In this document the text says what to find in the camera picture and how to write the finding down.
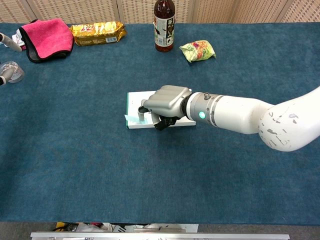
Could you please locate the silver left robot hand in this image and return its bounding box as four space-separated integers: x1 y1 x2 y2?
0 32 23 86

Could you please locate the light blue paper sheet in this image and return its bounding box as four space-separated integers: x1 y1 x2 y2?
124 113 148 125

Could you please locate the dark glass bottle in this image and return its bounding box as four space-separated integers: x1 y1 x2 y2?
153 0 177 53

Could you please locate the yellow green snack bag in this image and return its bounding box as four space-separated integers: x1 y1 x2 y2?
179 39 217 64

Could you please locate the pink cloth with black edge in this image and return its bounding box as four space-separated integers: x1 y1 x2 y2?
19 18 75 64

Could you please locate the gold snack packet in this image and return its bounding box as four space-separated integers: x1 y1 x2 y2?
69 21 128 47

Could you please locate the white paper box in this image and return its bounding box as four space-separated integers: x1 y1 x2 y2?
126 88 197 130

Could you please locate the beige woven folding screen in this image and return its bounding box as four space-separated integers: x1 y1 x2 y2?
0 0 320 25

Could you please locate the aluminium profile rail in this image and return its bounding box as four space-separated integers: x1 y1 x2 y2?
30 231 291 240

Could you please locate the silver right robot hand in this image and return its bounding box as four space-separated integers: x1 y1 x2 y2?
138 85 193 131

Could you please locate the clear container of clips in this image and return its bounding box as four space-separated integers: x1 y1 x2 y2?
0 61 26 84

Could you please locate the blue felt table cover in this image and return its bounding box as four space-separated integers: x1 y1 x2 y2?
0 22 320 226

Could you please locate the white plastic bag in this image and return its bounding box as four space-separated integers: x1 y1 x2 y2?
74 222 115 233

